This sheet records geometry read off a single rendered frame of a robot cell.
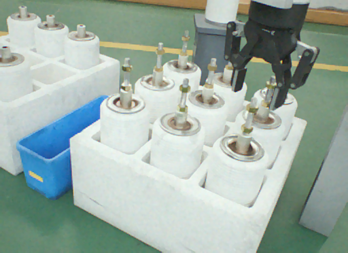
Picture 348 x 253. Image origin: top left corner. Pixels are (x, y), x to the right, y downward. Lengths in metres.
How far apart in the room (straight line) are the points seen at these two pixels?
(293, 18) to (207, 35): 0.58
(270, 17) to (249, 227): 0.32
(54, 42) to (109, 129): 0.46
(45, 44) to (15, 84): 0.25
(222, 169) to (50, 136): 0.46
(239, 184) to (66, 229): 0.38
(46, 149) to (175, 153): 0.38
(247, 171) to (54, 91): 0.52
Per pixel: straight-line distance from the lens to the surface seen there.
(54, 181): 0.79
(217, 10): 1.04
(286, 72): 0.52
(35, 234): 0.78
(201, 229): 0.63
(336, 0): 2.80
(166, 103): 0.74
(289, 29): 0.49
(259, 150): 0.60
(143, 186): 0.64
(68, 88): 0.91
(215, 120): 0.69
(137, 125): 0.65
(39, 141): 0.86
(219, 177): 0.59
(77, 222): 0.78
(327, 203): 0.81
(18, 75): 0.84
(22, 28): 1.15
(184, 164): 0.62
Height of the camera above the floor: 0.58
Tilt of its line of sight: 32 degrees down
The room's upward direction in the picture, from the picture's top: 7 degrees clockwise
